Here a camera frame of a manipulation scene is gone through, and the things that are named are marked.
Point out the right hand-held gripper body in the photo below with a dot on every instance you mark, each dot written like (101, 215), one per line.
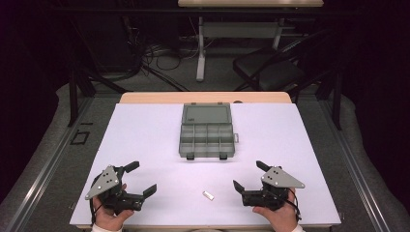
(277, 180)

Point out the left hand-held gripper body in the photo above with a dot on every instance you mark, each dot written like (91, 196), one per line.
(106, 182)

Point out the person's left hand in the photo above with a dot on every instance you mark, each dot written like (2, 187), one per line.
(108, 219)

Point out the person's right hand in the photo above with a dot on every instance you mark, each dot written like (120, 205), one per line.
(283, 219)

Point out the small white cylinder piece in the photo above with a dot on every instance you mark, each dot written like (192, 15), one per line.
(208, 195)

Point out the white table sheet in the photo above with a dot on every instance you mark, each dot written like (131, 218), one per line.
(151, 138)

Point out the person's left white sleeve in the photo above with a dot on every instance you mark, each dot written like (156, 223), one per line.
(104, 228)

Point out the person's white sleeve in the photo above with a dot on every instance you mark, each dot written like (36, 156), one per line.
(104, 228)
(298, 228)

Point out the person's right white sleeve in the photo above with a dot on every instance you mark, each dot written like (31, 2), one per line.
(298, 228)

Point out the grey plastic compartment box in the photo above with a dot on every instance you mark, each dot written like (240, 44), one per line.
(206, 135)

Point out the black metal stand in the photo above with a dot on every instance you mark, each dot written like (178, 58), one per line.
(336, 100)
(73, 96)

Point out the black folding chair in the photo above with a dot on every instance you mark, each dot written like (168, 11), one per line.
(270, 71)

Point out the white-legged desk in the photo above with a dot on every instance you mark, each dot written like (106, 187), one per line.
(245, 29)

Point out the metal floor rail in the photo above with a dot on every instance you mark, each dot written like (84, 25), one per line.
(351, 167)
(48, 167)

